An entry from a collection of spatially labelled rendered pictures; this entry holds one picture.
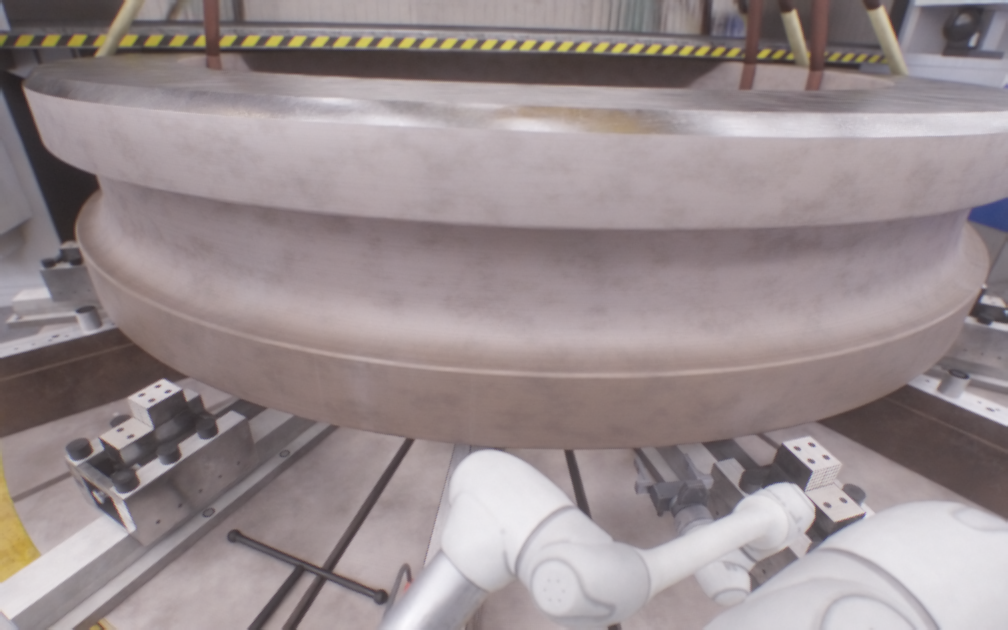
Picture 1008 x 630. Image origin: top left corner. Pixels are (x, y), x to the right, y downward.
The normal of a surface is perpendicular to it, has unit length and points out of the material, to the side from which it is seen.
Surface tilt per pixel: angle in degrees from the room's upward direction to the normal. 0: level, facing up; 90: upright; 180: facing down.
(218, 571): 0
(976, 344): 90
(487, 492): 40
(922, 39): 90
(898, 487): 0
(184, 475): 90
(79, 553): 0
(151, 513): 90
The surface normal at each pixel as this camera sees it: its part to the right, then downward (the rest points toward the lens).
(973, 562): 0.12, -0.80
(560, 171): -0.01, 0.48
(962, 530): 0.06, -0.92
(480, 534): -0.43, -0.33
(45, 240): 0.24, 0.47
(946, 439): -0.77, 0.29
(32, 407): 0.63, 0.39
